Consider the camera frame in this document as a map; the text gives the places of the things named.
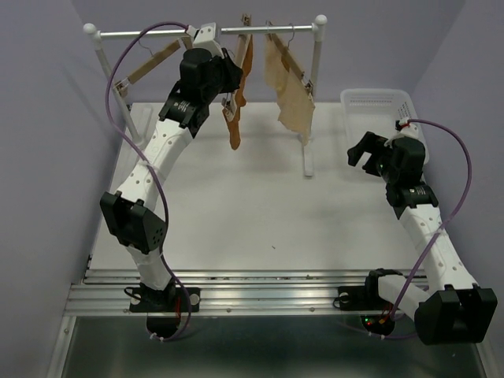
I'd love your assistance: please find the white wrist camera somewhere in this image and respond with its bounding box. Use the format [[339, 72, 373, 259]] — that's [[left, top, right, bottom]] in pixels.
[[186, 23, 221, 56], [384, 118, 419, 147]]

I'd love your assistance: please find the white clothes rack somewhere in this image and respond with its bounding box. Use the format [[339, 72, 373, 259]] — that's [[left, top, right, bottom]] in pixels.
[[82, 14, 328, 177]]

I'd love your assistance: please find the brown orange underwear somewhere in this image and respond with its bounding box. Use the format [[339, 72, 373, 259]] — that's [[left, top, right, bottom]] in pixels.
[[222, 34, 254, 150]]

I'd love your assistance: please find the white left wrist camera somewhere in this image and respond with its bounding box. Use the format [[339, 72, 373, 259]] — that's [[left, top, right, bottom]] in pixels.
[[186, 23, 221, 56]]

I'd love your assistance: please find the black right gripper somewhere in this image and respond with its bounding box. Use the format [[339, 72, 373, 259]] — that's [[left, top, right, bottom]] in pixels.
[[346, 131, 398, 183]]

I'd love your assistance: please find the beige clip hanger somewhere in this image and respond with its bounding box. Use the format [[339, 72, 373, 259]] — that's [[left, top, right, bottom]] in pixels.
[[265, 24, 315, 95], [114, 37, 193, 98], [220, 14, 255, 127]]

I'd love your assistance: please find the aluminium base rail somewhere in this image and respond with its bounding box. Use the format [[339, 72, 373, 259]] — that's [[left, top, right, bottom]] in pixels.
[[64, 269, 369, 317]]

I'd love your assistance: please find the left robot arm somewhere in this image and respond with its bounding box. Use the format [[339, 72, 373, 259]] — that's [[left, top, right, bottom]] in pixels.
[[100, 47, 243, 310]]

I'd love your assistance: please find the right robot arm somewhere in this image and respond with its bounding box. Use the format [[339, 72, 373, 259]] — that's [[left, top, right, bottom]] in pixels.
[[347, 132, 498, 345]]

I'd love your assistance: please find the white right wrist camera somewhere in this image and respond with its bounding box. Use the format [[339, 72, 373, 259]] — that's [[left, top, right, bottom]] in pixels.
[[384, 118, 419, 147]]

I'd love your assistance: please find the cream underwear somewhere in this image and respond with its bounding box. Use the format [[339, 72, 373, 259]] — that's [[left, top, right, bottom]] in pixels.
[[264, 35, 315, 146]]

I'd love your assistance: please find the white plastic basket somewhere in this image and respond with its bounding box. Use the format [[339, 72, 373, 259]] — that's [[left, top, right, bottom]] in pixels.
[[340, 88, 417, 152]]

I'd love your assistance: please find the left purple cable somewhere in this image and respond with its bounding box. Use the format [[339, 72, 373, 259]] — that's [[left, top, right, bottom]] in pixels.
[[103, 23, 194, 343]]

